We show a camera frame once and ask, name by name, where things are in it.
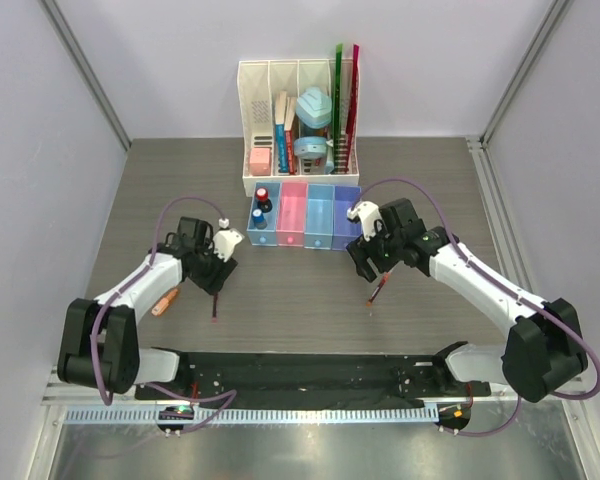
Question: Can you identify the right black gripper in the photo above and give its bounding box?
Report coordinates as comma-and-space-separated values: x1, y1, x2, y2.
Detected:
348, 218, 404, 282

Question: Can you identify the red pen refill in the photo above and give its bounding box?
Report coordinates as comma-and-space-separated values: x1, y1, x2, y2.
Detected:
366, 272, 391, 307
211, 293, 219, 323

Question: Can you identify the purple plastic drawer bin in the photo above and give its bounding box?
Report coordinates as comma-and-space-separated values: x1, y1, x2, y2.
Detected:
331, 185, 361, 251

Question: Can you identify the light blue drawer bin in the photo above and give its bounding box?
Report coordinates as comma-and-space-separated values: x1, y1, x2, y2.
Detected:
304, 184, 335, 250

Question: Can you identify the blue plastic drawer bin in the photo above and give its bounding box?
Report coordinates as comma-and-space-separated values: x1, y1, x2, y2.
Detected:
247, 182, 281, 247

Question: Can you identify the pink plastic drawer bin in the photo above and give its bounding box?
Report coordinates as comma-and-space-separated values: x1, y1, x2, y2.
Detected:
276, 182, 308, 247

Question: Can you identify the white desktop file organizer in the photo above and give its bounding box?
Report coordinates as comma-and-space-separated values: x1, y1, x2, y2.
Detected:
237, 58, 359, 195

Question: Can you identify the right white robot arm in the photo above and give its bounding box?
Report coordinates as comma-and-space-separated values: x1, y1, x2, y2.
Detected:
346, 198, 588, 403

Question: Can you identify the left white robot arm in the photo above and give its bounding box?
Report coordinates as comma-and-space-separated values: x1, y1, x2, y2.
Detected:
57, 217, 244, 400

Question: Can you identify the pink cube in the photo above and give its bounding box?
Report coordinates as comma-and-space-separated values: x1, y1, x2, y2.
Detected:
248, 146, 272, 176

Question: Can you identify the blue spine book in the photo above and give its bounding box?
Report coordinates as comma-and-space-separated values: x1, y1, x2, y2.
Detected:
274, 90, 289, 174

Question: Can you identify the green transparent ruler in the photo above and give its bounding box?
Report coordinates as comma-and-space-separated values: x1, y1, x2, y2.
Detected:
332, 43, 343, 151

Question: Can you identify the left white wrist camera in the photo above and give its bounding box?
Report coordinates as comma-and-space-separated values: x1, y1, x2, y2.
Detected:
212, 218, 245, 262

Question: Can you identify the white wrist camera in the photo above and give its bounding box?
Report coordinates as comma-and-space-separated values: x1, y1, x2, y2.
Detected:
212, 218, 245, 262
347, 201, 382, 241

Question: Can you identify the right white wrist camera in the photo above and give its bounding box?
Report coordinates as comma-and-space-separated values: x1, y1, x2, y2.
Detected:
347, 201, 382, 241

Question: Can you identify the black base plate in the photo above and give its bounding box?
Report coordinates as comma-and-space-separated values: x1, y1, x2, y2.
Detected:
135, 352, 491, 411

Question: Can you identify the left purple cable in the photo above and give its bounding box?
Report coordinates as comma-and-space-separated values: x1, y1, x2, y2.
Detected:
88, 196, 239, 432

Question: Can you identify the perforated metal cable tray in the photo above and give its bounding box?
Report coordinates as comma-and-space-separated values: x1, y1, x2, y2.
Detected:
64, 404, 439, 426

